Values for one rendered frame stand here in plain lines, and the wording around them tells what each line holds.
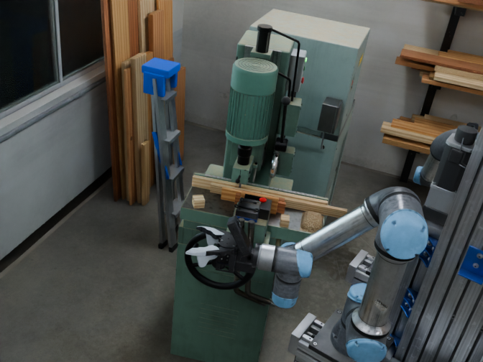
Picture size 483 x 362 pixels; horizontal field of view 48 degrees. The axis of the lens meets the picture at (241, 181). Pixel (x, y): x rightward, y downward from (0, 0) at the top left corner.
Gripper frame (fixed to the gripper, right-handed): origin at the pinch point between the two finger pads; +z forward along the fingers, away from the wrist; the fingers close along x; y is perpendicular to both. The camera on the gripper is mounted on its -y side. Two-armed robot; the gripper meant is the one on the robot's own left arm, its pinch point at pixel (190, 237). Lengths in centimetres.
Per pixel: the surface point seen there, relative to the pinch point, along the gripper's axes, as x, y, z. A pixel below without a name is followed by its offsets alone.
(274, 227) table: 64, 26, -24
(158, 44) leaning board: 232, -9, 74
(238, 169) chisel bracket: 74, 7, -5
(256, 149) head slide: 86, 2, -11
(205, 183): 82, 20, 9
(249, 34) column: 105, -43, 1
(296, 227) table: 66, 25, -33
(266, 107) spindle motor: 69, -22, -13
